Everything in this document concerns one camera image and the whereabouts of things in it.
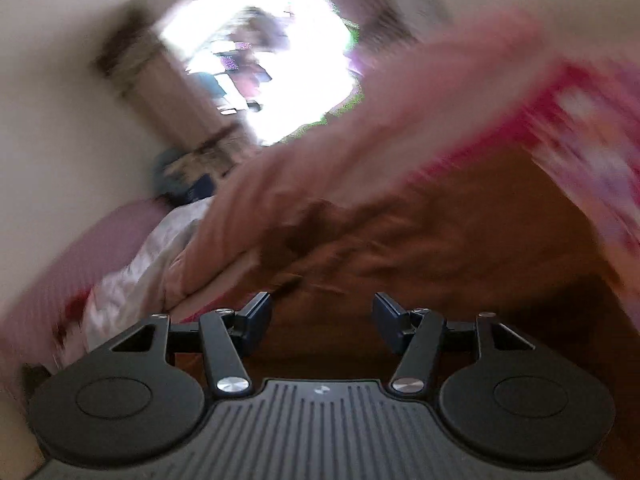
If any pink floral blanket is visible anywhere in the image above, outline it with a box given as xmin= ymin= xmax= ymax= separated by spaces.
xmin=400 ymin=60 xmax=640 ymax=321

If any hanging laundry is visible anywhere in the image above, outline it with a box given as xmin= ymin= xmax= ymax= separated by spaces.
xmin=200 ymin=7 xmax=296 ymax=113

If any brown garment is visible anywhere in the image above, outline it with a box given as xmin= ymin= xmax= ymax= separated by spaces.
xmin=245 ymin=125 xmax=626 ymax=391

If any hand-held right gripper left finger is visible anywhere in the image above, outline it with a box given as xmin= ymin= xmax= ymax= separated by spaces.
xmin=111 ymin=291 xmax=273 ymax=395

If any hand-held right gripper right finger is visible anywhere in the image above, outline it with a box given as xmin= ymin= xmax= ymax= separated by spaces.
xmin=372 ymin=291 xmax=536 ymax=395

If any pink duvet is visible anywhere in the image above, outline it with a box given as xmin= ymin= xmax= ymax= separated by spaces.
xmin=182 ymin=15 xmax=566 ymax=306

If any pink bed sheet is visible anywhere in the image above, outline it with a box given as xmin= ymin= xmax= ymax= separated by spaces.
xmin=0 ymin=197 xmax=166 ymax=376

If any pile of clothes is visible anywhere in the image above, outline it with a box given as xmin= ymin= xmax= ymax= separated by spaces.
xmin=152 ymin=147 xmax=226 ymax=206

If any white bedding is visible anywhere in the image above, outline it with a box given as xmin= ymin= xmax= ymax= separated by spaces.
xmin=82 ymin=205 xmax=216 ymax=351

